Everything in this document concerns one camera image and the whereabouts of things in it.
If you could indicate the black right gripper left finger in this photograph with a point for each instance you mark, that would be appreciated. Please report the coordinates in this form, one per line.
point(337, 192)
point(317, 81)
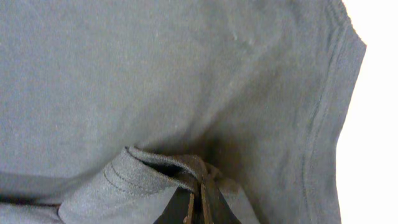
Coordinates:
point(181, 207)

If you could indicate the dark navy t-shirt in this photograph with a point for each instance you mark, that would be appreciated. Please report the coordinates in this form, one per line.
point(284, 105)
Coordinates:
point(109, 107)

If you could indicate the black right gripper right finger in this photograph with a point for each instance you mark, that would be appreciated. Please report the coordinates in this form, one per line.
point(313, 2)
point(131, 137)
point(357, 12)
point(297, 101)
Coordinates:
point(215, 209)

